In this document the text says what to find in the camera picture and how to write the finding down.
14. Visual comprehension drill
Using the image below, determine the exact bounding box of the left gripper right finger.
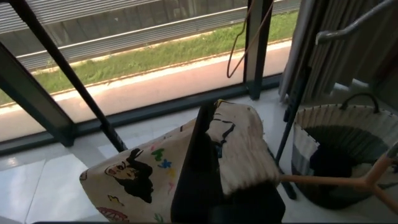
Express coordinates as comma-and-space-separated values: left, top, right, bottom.
223, 183, 285, 223

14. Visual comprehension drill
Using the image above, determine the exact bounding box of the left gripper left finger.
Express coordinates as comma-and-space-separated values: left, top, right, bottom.
170, 104, 224, 223

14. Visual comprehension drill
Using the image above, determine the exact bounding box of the cream printed garment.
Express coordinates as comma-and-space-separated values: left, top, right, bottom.
79, 99, 280, 223

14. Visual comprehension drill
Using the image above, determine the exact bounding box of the pink clothes hanger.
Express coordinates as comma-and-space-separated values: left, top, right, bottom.
226, 0, 274, 78
279, 0, 398, 216

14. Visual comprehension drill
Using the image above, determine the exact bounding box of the white laundry basket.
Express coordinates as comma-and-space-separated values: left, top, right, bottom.
290, 92, 398, 210

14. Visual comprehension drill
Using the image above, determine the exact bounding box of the black garment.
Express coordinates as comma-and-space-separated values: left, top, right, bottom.
309, 144, 355, 178

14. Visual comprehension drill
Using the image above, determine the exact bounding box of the brown curtain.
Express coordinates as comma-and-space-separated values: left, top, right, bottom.
278, 0, 398, 103

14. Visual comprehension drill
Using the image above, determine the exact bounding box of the window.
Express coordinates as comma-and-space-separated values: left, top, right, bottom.
0, 0, 301, 156

